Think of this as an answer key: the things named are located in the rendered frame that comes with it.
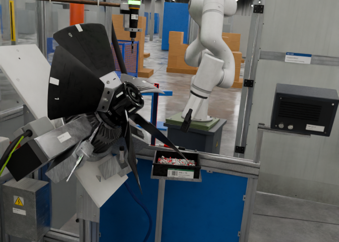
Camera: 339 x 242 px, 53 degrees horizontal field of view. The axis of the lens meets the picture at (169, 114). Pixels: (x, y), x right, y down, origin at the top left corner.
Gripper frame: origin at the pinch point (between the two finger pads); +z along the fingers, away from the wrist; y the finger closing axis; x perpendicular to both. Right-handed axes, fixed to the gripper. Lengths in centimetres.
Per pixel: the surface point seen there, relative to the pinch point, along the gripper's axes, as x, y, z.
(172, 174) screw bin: 2.5, -4.0, 24.4
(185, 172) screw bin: 7.4, -5.3, 21.1
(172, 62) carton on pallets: -213, -894, 129
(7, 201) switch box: -49, 34, 47
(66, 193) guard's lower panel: -66, -58, 102
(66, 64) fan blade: -36, 42, -17
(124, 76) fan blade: -36.7, -12.3, -5.9
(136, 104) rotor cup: -17.2, 21.0, -7.2
